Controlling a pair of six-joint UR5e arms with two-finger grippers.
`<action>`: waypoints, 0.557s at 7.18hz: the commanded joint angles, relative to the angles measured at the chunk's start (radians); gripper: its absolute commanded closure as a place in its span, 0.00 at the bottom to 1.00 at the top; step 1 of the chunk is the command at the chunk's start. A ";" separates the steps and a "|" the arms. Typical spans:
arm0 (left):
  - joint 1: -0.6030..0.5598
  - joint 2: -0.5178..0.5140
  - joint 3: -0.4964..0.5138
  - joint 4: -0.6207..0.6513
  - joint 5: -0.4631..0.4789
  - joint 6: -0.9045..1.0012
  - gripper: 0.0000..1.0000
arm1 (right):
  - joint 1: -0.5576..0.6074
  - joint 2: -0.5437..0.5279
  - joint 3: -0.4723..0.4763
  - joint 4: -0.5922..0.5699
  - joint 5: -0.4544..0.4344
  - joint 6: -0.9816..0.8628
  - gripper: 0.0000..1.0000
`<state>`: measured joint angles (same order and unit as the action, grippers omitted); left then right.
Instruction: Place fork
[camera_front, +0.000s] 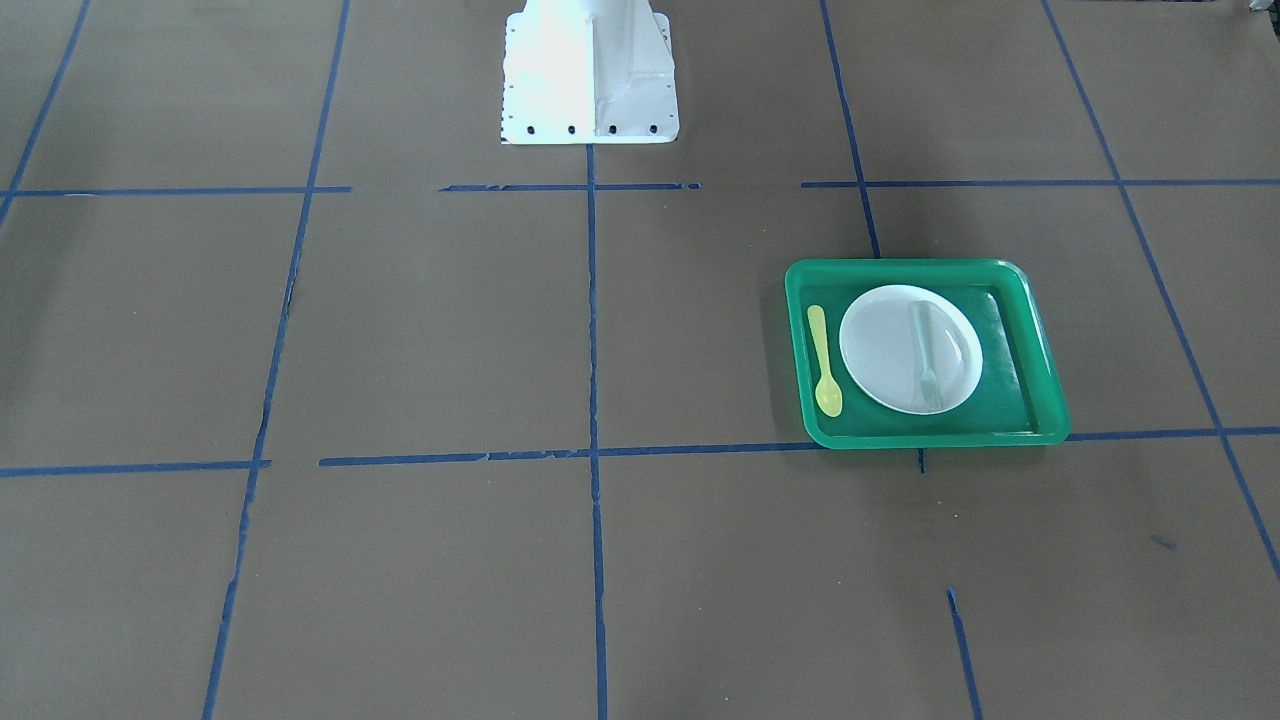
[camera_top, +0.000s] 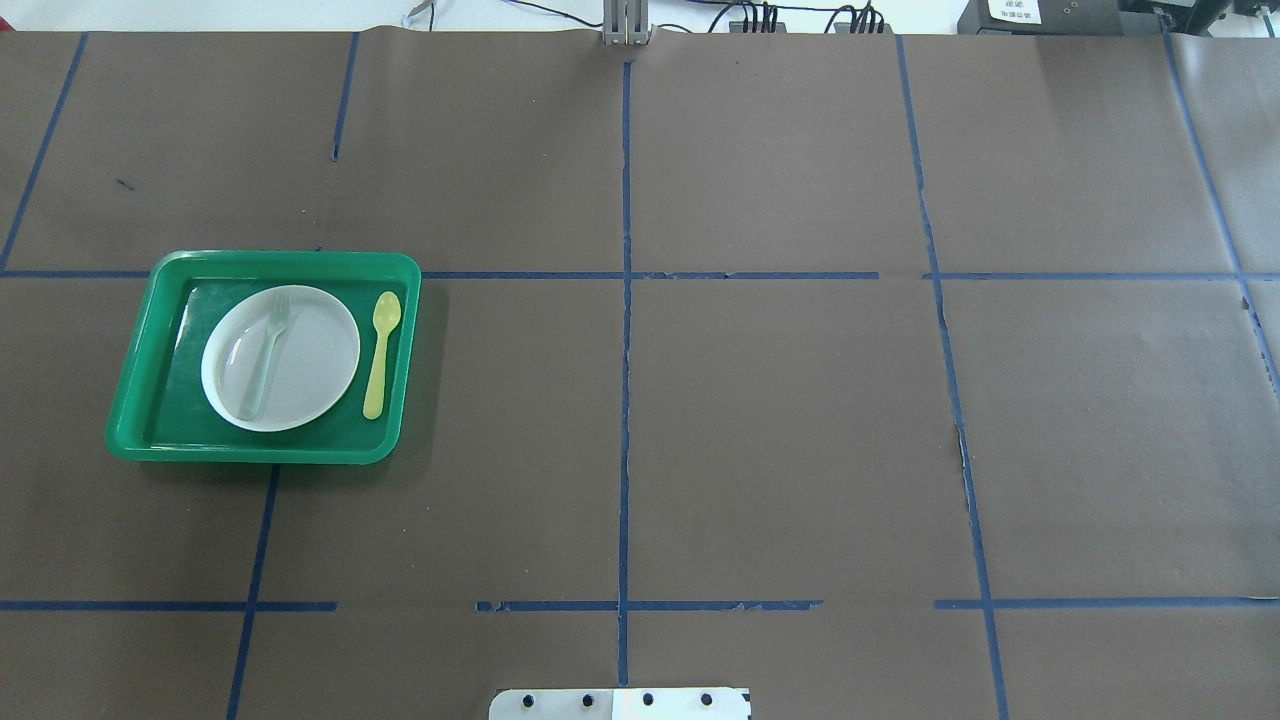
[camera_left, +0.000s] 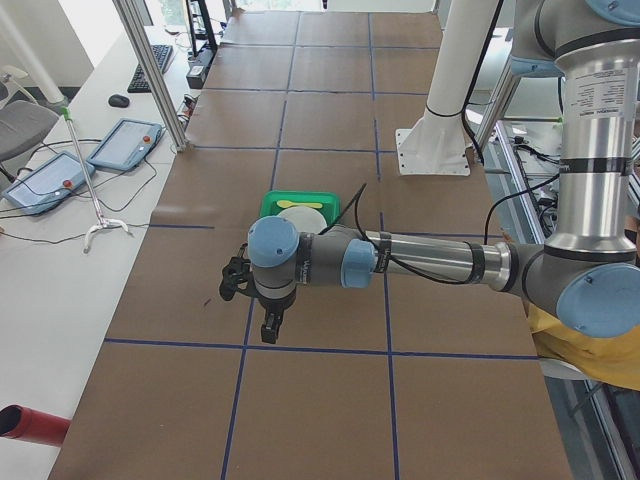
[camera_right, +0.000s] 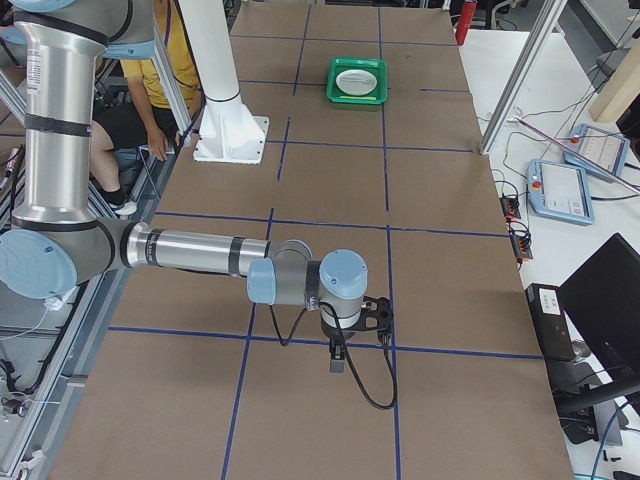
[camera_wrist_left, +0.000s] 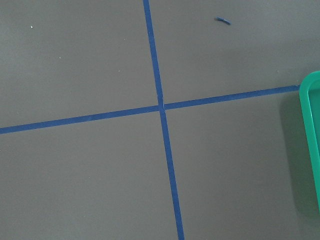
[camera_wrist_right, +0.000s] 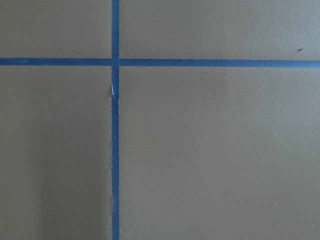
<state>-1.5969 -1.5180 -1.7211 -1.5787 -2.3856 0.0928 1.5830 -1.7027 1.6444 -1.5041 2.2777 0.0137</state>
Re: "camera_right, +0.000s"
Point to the white fork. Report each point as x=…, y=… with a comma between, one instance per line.
x=356, y=79

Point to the person's hand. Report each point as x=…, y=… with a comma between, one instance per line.
x=157, y=144

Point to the orange black adapter lower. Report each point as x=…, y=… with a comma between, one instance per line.
x=521, y=245

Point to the orange black adapter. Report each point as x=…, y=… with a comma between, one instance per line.
x=510, y=206
x=521, y=245

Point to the black box computer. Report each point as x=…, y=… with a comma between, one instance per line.
x=549, y=321

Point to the orange black adapter upper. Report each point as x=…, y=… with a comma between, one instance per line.
x=510, y=206

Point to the white plate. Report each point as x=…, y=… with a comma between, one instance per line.
x=357, y=90

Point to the near blue teach pendant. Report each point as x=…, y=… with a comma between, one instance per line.
x=559, y=191

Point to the blue teach pendant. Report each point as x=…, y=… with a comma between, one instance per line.
x=609, y=150
x=559, y=191

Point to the black monitor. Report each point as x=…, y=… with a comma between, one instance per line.
x=601, y=299

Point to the green plastic tray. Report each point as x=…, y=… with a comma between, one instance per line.
x=376, y=66

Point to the person in yellow shirt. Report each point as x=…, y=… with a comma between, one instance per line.
x=125, y=126

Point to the metal rod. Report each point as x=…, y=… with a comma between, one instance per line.
x=634, y=189

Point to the far blue teach pendant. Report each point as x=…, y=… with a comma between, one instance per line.
x=609, y=150

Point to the red fire extinguisher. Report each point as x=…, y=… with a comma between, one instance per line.
x=465, y=20

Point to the wooden board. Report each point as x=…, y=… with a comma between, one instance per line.
x=621, y=70

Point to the black gripper camera mount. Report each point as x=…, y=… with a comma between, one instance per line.
x=377, y=316

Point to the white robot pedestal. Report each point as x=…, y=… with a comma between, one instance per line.
x=228, y=132

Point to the aluminium side frame rail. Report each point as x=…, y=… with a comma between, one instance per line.
x=49, y=348

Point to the aluminium frame post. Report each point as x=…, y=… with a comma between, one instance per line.
x=535, y=42

